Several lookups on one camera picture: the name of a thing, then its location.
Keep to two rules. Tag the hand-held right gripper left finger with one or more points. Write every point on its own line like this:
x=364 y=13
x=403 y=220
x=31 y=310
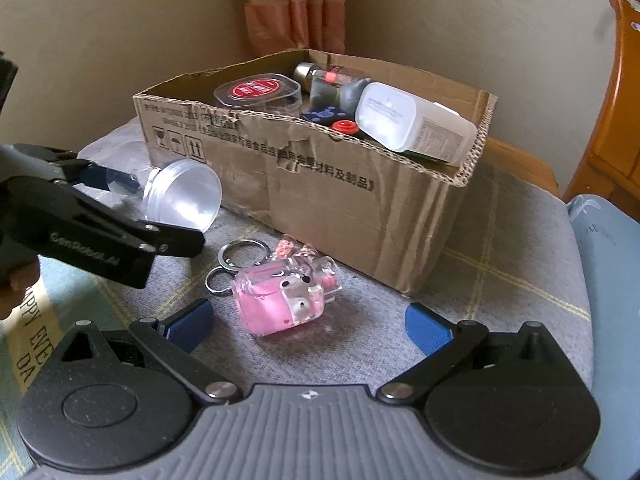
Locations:
x=192 y=328

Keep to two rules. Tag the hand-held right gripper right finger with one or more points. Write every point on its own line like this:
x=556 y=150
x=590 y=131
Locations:
x=425 y=328

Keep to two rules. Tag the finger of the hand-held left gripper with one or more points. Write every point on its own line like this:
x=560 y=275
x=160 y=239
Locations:
x=90 y=240
x=117 y=181

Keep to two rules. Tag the clear round plastic jar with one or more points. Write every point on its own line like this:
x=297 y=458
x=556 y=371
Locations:
x=182 y=195

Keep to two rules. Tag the cardboard box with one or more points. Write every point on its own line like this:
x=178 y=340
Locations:
x=350 y=210

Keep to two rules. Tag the clear plastic box red label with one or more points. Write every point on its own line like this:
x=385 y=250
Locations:
x=257 y=89

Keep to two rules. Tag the white translucent plastic container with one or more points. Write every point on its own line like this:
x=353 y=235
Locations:
x=415 y=120

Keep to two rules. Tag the black fidget cube red button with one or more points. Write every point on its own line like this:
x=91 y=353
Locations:
x=325 y=114

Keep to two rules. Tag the gold capsule bottle silver cap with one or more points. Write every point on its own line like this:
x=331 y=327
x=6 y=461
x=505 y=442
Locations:
x=325 y=74

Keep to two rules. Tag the person's left hand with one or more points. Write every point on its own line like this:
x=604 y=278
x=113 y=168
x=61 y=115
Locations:
x=12 y=292

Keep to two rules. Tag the checked grey blue blanket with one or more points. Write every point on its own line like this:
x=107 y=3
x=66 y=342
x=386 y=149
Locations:
x=500 y=270

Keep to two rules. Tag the light blue pouch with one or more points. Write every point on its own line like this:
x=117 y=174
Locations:
x=607 y=320

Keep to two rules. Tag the pink and yellow curtain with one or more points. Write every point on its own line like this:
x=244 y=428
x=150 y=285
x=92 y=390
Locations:
x=292 y=5

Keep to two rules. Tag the wooden headboard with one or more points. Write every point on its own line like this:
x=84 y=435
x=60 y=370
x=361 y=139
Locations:
x=615 y=100

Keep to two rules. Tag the wooden bed frame edge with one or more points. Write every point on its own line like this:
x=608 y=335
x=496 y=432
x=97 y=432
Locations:
x=525 y=160

